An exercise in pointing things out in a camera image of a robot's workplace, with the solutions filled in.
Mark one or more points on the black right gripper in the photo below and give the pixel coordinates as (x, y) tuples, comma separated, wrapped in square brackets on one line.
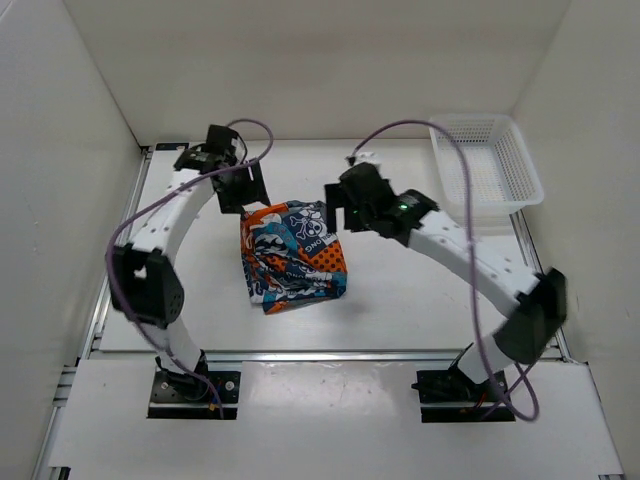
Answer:
[(336, 195)]

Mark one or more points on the aluminium table edge rail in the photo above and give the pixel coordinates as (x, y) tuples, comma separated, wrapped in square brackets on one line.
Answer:
[(552, 353)]

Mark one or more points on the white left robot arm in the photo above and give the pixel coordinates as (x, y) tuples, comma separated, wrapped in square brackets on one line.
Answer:
[(143, 283)]

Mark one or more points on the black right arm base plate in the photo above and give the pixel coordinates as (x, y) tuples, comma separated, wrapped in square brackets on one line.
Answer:
[(446, 399)]

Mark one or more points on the dark label sticker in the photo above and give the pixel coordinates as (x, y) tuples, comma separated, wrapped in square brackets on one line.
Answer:
[(171, 146)]

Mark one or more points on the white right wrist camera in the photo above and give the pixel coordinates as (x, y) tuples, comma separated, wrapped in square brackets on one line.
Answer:
[(362, 157)]

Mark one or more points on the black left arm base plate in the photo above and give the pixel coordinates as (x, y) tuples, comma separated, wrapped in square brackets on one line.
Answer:
[(193, 400)]

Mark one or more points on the colourful patterned shorts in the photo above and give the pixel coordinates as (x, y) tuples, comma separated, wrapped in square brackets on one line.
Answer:
[(289, 256)]

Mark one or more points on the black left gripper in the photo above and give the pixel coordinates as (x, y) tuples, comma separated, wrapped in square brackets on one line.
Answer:
[(253, 192)]

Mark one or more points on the white plastic mesh basket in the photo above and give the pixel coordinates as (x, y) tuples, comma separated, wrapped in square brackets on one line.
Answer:
[(503, 177)]

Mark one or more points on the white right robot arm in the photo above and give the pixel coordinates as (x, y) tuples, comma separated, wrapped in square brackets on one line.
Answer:
[(534, 305)]

